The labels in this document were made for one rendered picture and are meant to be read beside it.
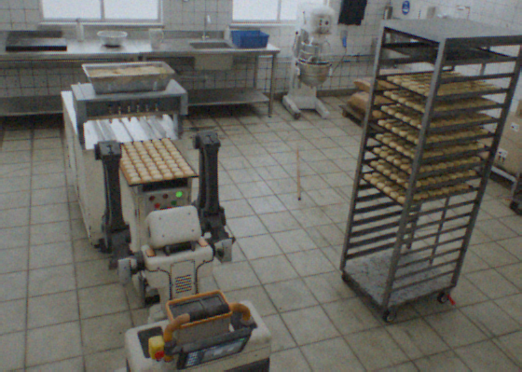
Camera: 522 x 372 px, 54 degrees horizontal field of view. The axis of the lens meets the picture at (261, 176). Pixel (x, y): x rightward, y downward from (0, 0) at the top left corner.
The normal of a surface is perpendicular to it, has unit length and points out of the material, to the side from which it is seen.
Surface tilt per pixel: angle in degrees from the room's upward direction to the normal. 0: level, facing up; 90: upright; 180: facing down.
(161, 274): 82
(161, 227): 48
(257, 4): 90
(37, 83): 90
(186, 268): 82
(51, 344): 0
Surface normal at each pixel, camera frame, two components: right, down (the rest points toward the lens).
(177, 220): 0.36, -0.29
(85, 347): 0.07, -0.89
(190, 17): 0.36, 0.43
